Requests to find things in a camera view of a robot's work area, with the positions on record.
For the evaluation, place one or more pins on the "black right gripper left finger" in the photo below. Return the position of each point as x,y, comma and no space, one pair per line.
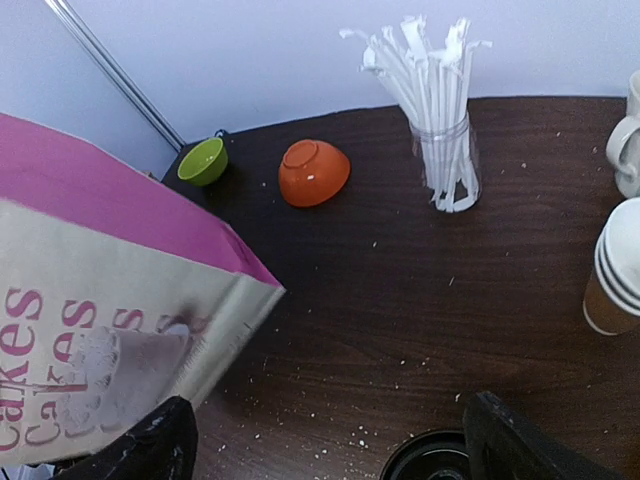
163,445

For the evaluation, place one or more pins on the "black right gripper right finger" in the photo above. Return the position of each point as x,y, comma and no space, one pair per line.
503,444

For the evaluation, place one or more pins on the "paper cakes bag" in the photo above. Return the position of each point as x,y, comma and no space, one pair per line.
116,294

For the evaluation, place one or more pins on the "stack of brown paper cups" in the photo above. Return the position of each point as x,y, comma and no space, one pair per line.
611,299

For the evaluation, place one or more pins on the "green plastic bowl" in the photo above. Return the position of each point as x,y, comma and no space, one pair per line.
205,163

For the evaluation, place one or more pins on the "orange plastic bowl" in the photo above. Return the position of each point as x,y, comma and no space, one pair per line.
312,172

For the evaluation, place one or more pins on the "white ceramic mug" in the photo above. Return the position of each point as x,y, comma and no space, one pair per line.
622,149

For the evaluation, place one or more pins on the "white stirrers in holder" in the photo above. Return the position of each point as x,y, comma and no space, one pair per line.
431,87

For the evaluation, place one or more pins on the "left aluminium frame post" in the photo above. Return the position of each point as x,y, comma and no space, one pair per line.
114,72

